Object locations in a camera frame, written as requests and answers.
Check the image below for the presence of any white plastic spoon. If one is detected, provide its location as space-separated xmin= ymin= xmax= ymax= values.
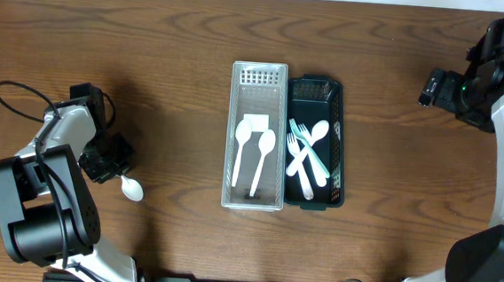
xmin=249 ymin=129 xmax=276 ymax=197
xmin=287 ymin=118 xmax=329 ymax=179
xmin=121 ymin=176 xmax=144 ymax=201
xmin=232 ymin=119 xmax=252 ymax=187

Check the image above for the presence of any white plastic fork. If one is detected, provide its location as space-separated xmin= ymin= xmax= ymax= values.
xmin=310 ymin=120 xmax=329 ymax=188
xmin=289 ymin=118 xmax=330 ymax=178

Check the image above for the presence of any white plastic fork slanted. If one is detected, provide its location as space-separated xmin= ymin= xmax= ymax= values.
xmin=286 ymin=133 xmax=314 ymax=200

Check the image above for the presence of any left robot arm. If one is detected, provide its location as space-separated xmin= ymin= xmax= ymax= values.
xmin=0 ymin=83 xmax=146 ymax=282

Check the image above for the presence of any black plastic mesh tray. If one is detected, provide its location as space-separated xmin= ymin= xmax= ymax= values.
xmin=284 ymin=74 xmax=345 ymax=211

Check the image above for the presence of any clear plastic mesh tray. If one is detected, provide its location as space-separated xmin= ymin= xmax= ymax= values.
xmin=221 ymin=61 xmax=288 ymax=212

